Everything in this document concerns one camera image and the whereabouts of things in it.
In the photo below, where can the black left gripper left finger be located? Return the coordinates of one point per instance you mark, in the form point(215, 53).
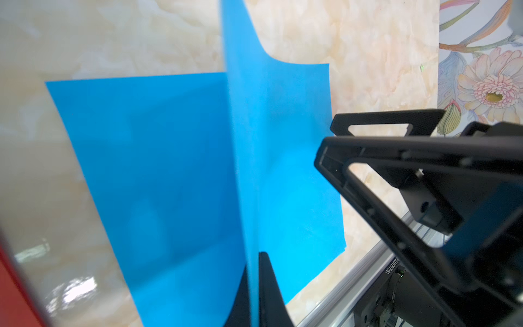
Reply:
point(240, 312)

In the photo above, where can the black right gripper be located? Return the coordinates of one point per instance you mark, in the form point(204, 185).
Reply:
point(456, 226)

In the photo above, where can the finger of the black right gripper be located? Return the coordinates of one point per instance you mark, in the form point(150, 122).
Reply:
point(420, 122)

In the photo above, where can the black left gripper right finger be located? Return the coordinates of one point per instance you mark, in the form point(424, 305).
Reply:
point(273, 312)

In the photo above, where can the blue paper sheet two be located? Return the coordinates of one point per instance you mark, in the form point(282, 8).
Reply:
point(280, 113)

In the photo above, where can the blue paper sheet one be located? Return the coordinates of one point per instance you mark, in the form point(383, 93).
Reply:
point(157, 157)

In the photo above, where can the red paper sheet one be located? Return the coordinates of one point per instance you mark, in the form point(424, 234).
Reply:
point(17, 305)

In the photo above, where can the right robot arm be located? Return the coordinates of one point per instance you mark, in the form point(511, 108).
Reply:
point(468, 188)

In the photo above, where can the front aluminium rail frame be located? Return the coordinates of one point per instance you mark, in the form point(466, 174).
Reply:
point(330, 298)

